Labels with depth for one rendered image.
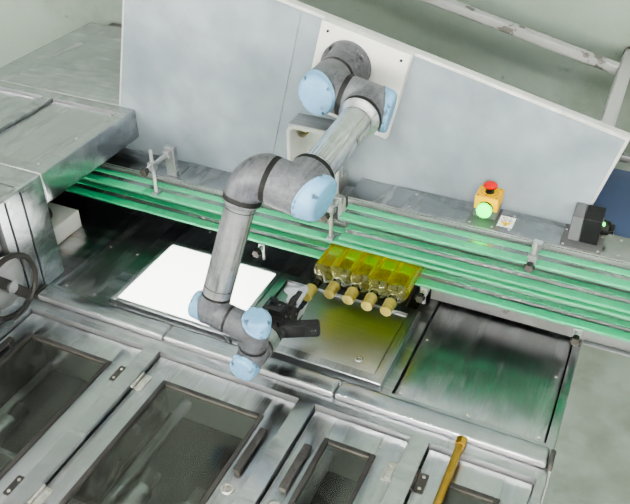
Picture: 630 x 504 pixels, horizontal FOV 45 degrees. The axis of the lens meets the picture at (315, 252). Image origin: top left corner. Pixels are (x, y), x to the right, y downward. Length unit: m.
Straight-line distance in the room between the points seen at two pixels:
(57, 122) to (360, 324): 1.26
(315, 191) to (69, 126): 1.26
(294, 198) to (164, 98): 1.08
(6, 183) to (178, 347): 0.71
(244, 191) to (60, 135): 1.07
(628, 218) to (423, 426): 0.90
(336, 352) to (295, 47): 0.91
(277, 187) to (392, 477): 0.76
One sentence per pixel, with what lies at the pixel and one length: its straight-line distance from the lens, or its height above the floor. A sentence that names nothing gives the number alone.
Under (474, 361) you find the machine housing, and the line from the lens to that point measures 2.27.
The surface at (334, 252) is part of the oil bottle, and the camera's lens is 2.32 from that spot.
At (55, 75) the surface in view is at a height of 0.63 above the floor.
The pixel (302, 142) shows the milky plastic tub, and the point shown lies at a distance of 2.45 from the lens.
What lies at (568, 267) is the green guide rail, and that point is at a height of 0.94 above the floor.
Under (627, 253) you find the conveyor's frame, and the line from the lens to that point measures 2.25.
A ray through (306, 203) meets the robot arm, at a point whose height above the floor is 1.42.
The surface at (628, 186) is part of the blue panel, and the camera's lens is 2.61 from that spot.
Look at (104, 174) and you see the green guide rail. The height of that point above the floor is 0.92.
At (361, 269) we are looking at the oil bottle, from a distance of 2.25.
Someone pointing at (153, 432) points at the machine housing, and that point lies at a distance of 2.11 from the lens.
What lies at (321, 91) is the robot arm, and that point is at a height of 1.01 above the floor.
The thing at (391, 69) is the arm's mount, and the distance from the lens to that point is 2.22.
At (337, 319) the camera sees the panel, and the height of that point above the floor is 1.11.
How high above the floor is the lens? 2.72
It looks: 47 degrees down
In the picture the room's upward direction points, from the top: 142 degrees counter-clockwise
